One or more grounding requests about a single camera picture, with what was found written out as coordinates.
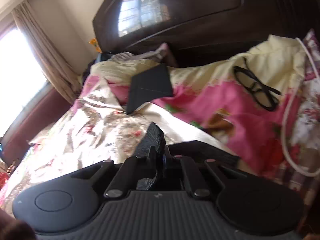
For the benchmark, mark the dark grey knit pants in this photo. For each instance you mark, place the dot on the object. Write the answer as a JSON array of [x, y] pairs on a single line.
[[161, 173]]

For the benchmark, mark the pink floral quilt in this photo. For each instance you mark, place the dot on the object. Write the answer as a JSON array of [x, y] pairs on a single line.
[[229, 113]]

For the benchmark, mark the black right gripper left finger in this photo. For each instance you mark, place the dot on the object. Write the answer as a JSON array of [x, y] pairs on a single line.
[[136, 173]]

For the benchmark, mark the black notebook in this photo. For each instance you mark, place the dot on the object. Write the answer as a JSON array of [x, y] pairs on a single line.
[[149, 85]]

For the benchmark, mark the gold floral satin bedspread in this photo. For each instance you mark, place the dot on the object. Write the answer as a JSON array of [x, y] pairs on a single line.
[[93, 130]]

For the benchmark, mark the beige curtain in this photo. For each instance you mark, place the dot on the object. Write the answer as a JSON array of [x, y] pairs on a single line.
[[55, 67]]

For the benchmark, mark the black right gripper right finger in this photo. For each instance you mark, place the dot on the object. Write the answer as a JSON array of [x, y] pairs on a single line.
[[188, 162]]

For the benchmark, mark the right hand in brown glove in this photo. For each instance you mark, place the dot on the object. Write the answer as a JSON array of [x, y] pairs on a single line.
[[12, 228]]

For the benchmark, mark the cream pillow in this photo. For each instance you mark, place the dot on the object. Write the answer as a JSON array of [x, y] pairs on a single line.
[[277, 62]]

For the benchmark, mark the dark wooden headboard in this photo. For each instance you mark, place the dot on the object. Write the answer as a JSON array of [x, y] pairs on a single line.
[[200, 31]]

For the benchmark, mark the black eyeglasses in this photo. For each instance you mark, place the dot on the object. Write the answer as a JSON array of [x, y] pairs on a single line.
[[263, 95]]

